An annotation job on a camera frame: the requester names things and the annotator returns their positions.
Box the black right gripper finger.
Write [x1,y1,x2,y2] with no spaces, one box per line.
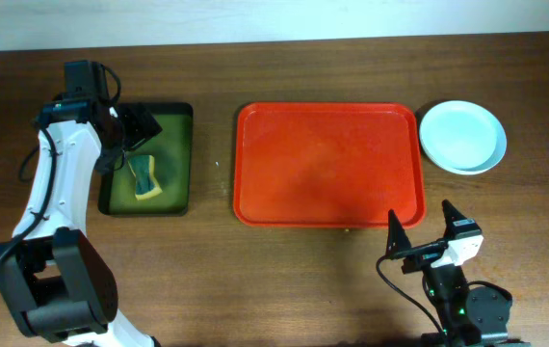
[442,200,469,240]
[385,209,411,258]

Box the yellow green sponge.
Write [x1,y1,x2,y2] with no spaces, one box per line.
[128,155,163,200]

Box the light blue plate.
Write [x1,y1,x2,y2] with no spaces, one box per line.
[418,99,508,172]

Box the white plate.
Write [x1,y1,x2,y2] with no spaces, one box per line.
[421,140,507,175]

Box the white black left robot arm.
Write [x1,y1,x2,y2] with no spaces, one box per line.
[0,60,161,347]

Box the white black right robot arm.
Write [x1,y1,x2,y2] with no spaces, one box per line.
[233,102,513,346]

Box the black soapy water tray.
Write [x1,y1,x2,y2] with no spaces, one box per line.
[98,102,194,217]

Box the red serving tray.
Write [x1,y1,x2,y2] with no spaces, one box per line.
[233,102,426,228]

